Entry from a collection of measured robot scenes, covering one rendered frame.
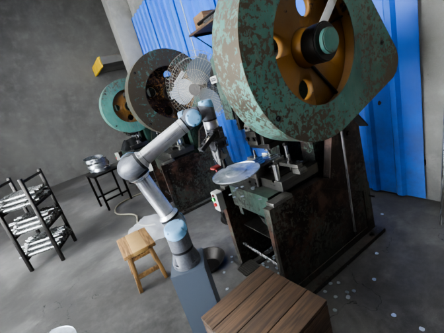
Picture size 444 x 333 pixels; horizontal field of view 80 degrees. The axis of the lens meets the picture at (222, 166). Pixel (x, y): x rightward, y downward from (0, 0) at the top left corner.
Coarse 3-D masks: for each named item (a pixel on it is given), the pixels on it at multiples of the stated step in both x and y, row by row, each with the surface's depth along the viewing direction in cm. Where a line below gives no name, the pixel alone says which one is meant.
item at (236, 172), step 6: (240, 162) 166; (246, 162) 164; (252, 162) 161; (222, 168) 165; (228, 168) 164; (234, 168) 159; (240, 168) 155; (246, 168) 154; (252, 168) 151; (258, 168) 146; (216, 174) 160; (222, 174) 157; (228, 174) 152; (234, 174) 150; (240, 174) 148; (246, 174) 145; (252, 174) 142; (216, 180) 151; (222, 180) 148; (228, 180) 146; (234, 180) 143; (240, 180) 140
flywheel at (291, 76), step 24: (288, 0) 108; (312, 0) 115; (336, 0) 115; (288, 24) 109; (312, 24) 116; (336, 24) 125; (288, 48) 111; (312, 48) 104; (336, 48) 107; (288, 72) 113; (312, 72) 120; (336, 72) 129; (312, 96) 122
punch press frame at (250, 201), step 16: (224, 96) 160; (304, 96) 148; (224, 112) 167; (288, 144) 186; (304, 144) 162; (320, 144) 160; (304, 160) 167; (320, 160) 162; (320, 176) 163; (240, 192) 166; (256, 192) 153; (272, 192) 148; (240, 208) 175; (256, 208) 157
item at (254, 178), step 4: (256, 160) 164; (260, 160) 162; (264, 160) 160; (268, 160) 159; (260, 164) 155; (264, 164) 155; (260, 168) 156; (256, 172) 155; (260, 172) 157; (264, 172) 158; (252, 176) 158; (256, 176) 156; (260, 176) 157; (248, 180) 164; (252, 180) 160; (256, 180) 157; (252, 184) 162; (256, 184) 158; (260, 184) 158
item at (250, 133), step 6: (246, 126) 158; (246, 132) 157; (252, 132) 152; (246, 138) 157; (252, 138) 152; (258, 138) 153; (264, 138) 152; (252, 144) 157; (258, 144) 153; (264, 144) 153
